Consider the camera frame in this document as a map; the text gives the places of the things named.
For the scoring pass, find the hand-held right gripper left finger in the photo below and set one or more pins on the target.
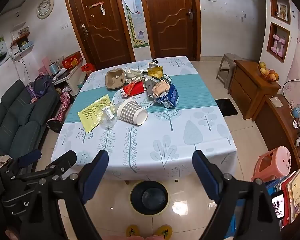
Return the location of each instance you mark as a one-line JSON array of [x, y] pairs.
[[96, 172]]

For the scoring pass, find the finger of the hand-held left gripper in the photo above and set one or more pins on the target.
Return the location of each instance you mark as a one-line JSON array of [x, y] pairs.
[[28, 157], [63, 161]]

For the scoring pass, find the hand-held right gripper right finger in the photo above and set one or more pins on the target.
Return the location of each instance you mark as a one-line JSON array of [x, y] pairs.
[[205, 175]]

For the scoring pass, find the black bin with yellow rim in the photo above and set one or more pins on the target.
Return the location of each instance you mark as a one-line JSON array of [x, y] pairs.
[[140, 195]]

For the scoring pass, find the yellow paper packet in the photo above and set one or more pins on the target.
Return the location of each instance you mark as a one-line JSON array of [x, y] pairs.
[[92, 112]]

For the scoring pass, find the checkered paper cup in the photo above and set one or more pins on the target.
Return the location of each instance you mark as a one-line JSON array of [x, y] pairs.
[[130, 111]]

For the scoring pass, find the red packet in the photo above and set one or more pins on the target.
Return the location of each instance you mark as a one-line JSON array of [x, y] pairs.
[[132, 89]]

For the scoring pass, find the peach snack packet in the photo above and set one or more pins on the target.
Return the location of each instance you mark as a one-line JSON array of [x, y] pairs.
[[161, 89]]

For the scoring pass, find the yellow chip bag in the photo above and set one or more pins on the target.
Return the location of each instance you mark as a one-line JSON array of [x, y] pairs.
[[155, 72]]

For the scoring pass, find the beige cloth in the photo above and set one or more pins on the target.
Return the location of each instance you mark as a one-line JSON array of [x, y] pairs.
[[4, 160]]

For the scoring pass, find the dark grey sofa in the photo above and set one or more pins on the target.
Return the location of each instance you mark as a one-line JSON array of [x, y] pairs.
[[17, 122]]

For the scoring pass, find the clear plastic wrapper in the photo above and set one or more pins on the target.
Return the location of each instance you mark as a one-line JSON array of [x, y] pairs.
[[107, 120]]

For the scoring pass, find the pink floral rolled bag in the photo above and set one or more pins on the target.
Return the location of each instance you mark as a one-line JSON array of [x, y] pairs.
[[62, 107]]

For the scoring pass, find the purple bag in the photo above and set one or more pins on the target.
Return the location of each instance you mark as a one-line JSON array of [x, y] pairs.
[[38, 90]]

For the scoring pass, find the person's right yellow slipper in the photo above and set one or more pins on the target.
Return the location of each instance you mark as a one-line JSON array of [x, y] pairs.
[[164, 231]]

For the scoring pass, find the black floor scale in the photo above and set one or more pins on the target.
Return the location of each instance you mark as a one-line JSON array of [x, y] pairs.
[[226, 107]]

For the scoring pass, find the person's left leg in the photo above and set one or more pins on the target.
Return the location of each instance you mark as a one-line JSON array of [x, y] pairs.
[[125, 238]]

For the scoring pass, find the pink plastic stool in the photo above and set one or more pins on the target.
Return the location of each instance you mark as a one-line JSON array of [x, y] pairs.
[[277, 157]]

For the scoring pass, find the black smartphone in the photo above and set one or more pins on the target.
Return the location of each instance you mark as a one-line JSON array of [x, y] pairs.
[[277, 203]]

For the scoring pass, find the pink trousers legs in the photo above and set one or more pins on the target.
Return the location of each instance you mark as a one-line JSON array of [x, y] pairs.
[[157, 238]]

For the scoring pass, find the long wooden sideboard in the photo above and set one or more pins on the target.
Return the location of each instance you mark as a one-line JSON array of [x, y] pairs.
[[272, 127]]

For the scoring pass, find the white side cabinet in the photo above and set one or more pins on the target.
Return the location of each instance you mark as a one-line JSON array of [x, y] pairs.
[[70, 77]]

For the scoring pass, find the blue white packet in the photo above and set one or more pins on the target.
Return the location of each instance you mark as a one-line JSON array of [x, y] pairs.
[[171, 97]]

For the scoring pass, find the light blue kettle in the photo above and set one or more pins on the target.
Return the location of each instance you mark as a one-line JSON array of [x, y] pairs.
[[54, 68]]

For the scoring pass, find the stack of books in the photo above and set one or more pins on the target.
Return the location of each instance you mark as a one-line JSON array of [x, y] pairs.
[[296, 192]]

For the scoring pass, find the small wooden cabinet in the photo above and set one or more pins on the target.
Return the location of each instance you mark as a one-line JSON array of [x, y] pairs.
[[250, 90]]

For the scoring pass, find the small red box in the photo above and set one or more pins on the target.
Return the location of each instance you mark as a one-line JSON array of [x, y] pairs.
[[88, 68]]

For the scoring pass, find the white paper sheet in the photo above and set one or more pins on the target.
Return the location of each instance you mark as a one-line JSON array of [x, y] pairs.
[[275, 101]]

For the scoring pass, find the large orange gift box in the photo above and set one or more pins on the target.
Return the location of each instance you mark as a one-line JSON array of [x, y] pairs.
[[72, 60]]

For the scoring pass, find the dark green packet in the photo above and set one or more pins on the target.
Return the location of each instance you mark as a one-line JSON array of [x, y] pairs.
[[166, 78]]

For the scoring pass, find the crumpled beige paper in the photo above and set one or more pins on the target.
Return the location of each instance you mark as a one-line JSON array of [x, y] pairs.
[[135, 73]]

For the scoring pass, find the blue globe ornament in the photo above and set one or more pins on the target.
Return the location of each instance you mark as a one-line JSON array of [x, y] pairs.
[[297, 111]]

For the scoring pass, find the grey plastic stool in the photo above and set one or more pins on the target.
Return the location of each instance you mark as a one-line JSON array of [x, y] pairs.
[[228, 60]]

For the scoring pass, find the orange fruit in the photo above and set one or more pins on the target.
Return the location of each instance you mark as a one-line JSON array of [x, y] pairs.
[[274, 76], [272, 71], [264, 71]]

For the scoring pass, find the yellow apple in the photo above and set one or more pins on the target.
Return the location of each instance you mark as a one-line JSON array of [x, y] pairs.
[[262, 65]]

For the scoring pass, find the brown door with paper scraps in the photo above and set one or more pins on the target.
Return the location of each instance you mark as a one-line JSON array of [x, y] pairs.
[[102, 30]]

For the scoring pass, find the giraffe height chart poster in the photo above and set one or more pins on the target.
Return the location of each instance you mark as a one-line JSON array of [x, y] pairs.
[[137, 30]]

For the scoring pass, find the pink dumbbell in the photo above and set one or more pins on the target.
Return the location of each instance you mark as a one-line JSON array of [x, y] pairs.
[[275, 43], [283, 48]]

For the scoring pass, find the brown wooden door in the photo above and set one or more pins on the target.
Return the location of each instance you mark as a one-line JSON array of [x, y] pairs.
[[170, 20]]

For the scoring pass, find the light blue wall shelf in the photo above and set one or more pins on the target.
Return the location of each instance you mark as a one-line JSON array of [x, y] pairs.
[[26, 48]]

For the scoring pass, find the wooden wall shelf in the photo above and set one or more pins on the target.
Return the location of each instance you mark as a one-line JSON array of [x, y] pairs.
[[21, 36]]

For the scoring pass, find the round wall clock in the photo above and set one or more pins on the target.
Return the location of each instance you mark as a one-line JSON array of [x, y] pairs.
[[45, 8]]

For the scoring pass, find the white photo frame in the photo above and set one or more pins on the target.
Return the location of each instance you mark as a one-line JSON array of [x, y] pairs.
[[283, 10]]

